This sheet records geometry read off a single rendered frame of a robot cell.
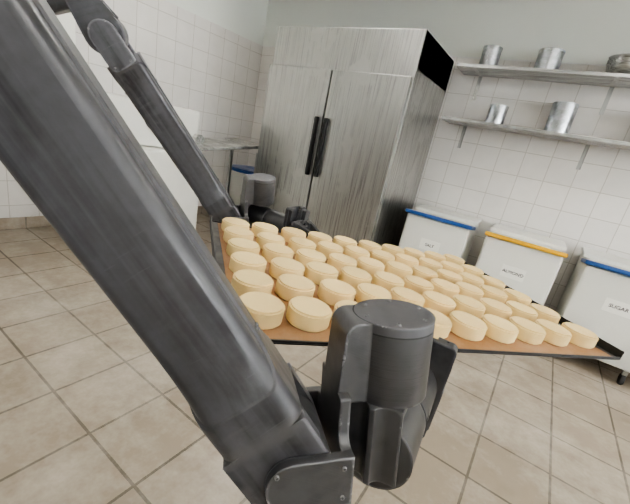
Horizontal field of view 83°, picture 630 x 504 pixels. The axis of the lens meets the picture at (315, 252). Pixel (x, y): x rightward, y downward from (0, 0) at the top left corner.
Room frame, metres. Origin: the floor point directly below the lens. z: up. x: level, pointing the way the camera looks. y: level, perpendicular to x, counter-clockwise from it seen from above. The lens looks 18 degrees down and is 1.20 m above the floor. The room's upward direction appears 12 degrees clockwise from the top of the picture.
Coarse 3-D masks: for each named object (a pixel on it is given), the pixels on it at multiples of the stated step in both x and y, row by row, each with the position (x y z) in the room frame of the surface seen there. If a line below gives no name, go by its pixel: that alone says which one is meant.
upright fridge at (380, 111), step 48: (288, 48) 3.54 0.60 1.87; (336, 48) 3.28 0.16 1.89; (384, 48) 3.06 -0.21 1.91; (432, 48) 3.08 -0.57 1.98; (288, 96) 3.44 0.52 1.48; (336, 96) 3.18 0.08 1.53; (384, 96) 2.96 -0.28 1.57; (432, 96) 3.33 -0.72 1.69; (288, 144) 3.40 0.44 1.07; (336, 144) 3.13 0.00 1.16; (384, 144) 2.91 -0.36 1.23; (288, 192) 3.35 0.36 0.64; (336, 192) 3.08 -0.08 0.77; (384, 192) 2.91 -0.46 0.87; (384, 240) 3.14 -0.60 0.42
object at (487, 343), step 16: (224, 256) 0.49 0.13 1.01; (272, 288) 0.42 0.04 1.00; (272, 336) 0.31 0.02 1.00; (288, 336) 0.31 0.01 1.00; (304, 336) 0.32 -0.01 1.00; (320, 336) 0.33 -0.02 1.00; (448, 336) 0.41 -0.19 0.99; (544, 352) 0.44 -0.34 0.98; (560, 352) 0.46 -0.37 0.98; (576, 352) 0.47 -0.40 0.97; (592, 352) 0.49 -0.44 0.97
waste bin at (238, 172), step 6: (234, 168) 4.19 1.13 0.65; (240, 168) 4.22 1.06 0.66; (246, 168) 4.33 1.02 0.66; (252, 168) 4.45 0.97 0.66; (234, 174) 4.20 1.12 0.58; (240, 174) 4.16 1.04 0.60; (234, 180) 4.20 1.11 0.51; (240, 180) 4.16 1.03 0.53; (234, 186) 4.20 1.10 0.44; (240, 186) 4.17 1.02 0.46; (234, 192) 4.20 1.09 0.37; (240, 192) 4.17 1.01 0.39; (234, 198) 4.20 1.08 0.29
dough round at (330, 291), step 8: (328, 280) 0.45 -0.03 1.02; (336, 280) 0.46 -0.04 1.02; (320, 288) 0.43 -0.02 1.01; (328, 288) 0.42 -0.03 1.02; (336, 288) 0.43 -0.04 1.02; (344, 288) 0.43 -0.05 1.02; (352, 288) 0.44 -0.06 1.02; (320, 296) 0.42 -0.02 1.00; (328, 296) 0.41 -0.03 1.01; (336, 296) 0.41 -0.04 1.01; (344, 296) 0.41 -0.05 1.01; (352, 296) 0.42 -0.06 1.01
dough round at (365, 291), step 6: (360, 288) 0.45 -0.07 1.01; (366, 288) 0.45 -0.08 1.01; (372, 288) 0.46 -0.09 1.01; (378, 288) 0.47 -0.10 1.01; (384, 288) 0.47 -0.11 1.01; (360, 294) 0.44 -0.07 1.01; (366, 294) 0.44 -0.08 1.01; (372, 294) 0.44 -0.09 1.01; (378, 294) 0.44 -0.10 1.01; (384, 294) 0.45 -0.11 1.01; (390, 294) 0.46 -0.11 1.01; (360, 300) 0.44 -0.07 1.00
